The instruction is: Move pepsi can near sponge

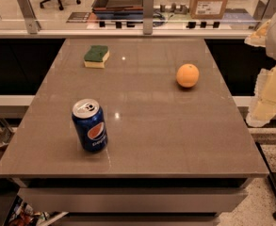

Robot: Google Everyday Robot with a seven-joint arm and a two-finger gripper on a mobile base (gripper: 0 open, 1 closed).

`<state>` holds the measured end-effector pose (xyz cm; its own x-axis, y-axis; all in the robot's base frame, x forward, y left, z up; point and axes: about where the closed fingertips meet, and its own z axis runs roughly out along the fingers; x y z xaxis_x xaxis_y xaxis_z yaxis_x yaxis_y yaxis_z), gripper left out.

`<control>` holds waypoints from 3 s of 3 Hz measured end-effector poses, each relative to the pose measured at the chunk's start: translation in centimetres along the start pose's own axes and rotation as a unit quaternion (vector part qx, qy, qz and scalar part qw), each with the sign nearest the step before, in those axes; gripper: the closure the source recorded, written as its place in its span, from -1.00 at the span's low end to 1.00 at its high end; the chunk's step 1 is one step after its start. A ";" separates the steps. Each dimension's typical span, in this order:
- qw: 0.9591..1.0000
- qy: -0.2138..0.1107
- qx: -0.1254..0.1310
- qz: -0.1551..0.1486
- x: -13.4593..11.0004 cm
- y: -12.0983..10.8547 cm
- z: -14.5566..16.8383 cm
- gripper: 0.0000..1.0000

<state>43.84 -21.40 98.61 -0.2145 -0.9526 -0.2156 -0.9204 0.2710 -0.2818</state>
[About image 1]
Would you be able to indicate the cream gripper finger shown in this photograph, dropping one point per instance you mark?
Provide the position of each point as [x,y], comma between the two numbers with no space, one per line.
[263,105]
[258,37]

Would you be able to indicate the blue pepsi can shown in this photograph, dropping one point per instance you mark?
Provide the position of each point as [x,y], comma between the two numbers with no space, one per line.
[88,119]

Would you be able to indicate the green yellow sponge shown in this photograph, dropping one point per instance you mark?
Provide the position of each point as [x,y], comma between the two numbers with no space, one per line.
[96,56]

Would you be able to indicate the cardboard box with label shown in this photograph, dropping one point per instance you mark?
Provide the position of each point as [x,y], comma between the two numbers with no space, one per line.
[207,9]

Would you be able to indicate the orange fruit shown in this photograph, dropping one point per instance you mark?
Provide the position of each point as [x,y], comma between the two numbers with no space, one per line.
[187,75]

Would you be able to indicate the colourful snack bag bin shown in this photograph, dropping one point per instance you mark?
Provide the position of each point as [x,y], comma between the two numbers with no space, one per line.
[22,214]

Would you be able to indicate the right metal glass bracket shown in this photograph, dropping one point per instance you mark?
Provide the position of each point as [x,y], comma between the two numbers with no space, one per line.
[264,11]

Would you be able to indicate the metal glass bracket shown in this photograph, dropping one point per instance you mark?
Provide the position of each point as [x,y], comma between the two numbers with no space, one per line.
[264,11]
[148,12]
[31,23]

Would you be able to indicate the middle metal glass bracket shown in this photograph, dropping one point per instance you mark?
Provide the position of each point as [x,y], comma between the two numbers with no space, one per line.
[148,12]

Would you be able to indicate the left metal glass bracket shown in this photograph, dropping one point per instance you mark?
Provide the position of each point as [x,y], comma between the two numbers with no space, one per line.
[31,23]

